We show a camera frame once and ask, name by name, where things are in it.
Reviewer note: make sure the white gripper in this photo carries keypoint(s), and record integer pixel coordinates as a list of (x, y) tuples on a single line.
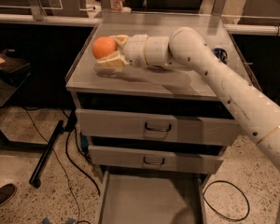
[(134, 50)]

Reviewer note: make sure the orange fruit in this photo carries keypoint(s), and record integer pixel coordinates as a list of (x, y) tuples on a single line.
[(103, 46)]

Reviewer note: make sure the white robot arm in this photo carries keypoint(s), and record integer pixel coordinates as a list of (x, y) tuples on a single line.
[(257, 115)]

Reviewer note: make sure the grey drawer cabinet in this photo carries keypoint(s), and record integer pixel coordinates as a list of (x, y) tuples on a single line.
[(177, 91)]

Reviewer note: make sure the top grey drawer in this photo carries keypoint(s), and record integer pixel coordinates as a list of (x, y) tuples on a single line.
[(155, 127)]

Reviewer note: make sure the grey drawer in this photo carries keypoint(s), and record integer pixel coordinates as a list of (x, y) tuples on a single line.
[(131, 196), (155, 127), (155, 160)]

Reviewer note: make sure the middle grey drawer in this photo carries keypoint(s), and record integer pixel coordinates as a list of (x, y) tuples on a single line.
[(155, 160)]

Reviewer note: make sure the bottom grey drawer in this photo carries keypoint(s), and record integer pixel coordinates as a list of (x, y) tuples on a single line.
[(131, 196)]

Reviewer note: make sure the blue soda can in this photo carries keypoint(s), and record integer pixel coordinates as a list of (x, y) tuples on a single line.
[(221, 54)]

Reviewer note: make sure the black box on shelf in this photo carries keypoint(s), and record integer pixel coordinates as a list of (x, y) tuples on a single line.
[(11, 66)]

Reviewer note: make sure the black stand leg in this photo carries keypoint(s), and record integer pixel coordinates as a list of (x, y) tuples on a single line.
[(35, 177)]

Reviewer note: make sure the dark shoe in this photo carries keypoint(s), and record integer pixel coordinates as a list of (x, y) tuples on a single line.
[(7, 192)]

